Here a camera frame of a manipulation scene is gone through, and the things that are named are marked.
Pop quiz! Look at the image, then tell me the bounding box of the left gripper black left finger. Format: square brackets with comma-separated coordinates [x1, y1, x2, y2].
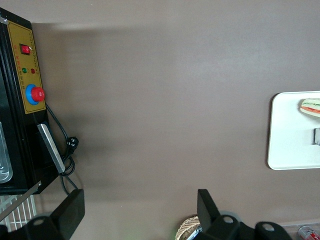
[49, 189, 86, 240]

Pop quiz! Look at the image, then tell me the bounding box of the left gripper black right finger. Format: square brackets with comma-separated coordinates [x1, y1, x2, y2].
[196, 189, 223, 233]

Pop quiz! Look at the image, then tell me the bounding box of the aluminium foil tray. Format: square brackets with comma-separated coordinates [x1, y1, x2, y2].
[188, 223, 204, 240]

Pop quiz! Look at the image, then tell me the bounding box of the cream plastic tray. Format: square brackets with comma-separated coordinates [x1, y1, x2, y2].
[267, 91, 320, 171]

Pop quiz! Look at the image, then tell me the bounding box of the oval tan wicker basket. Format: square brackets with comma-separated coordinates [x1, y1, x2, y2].
[176, 214, 204, 240]

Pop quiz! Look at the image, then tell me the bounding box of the clear acrylic bottle rack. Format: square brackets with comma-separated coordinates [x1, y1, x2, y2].
[276, 221, 320, 240]

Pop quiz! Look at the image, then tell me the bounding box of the red cola bottle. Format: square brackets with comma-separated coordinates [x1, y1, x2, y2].
[298, 224, 320, 240]

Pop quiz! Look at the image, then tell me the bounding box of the flat black snack pack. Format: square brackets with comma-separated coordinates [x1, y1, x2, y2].
[312, 127, 320, 147]

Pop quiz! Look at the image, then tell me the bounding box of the black machine yellow panel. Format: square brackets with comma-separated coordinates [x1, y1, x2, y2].
[0, 6, 66, 222]

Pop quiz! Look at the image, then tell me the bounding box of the small wrapped triangle sandwich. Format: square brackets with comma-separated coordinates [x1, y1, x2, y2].
[296, 97, 320, 118]

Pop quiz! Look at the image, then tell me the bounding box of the white wire basket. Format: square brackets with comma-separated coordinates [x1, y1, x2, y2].
[0, 193, 38, 233]

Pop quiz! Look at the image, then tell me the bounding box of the black power cable with plug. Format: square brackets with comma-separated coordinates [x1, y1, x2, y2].
[44, 102, 81, 198]

